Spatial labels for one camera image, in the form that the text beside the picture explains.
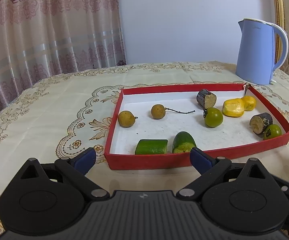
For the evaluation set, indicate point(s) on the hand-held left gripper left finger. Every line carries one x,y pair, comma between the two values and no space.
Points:
85,160

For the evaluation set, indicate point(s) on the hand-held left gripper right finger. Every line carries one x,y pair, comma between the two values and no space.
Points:
200,160

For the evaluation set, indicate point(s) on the green cucumber end piece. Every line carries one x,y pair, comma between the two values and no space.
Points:
183,141

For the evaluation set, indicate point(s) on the green round fruit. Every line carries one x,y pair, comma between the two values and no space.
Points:
214,117
273,131

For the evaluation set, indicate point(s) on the dark sugarcane piece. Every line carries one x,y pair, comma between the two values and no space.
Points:
205,99
259,122

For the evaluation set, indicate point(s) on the red shallow box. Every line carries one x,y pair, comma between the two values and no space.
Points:
147,161

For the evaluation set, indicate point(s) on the large yellow fruit piece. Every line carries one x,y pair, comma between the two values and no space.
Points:
233,107

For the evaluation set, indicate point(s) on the brown longan with twig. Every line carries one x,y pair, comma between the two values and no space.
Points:
158,111

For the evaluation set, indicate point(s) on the small yellow fruit piece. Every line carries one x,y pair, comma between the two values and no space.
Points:
249,103

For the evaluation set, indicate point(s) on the light blue electric kettle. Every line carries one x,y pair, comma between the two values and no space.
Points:
254,55

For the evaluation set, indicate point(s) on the pink patterned curtain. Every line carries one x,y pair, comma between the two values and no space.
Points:
47,42

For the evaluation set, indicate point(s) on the gold frame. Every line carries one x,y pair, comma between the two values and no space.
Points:
279,5

